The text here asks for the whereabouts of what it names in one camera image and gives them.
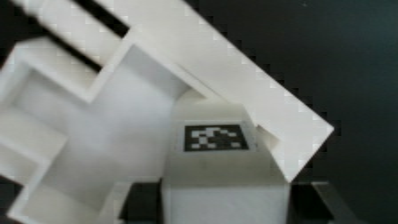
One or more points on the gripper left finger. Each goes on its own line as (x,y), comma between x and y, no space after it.
(132,204)

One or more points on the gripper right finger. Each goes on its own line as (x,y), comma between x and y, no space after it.
(318,206)

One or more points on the white chair leg with tag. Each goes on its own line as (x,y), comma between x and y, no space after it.
(222,184)

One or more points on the white chair seat part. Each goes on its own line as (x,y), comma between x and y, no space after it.
(82,122)

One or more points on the white U-shaped fence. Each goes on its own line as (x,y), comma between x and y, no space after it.
(169,29)

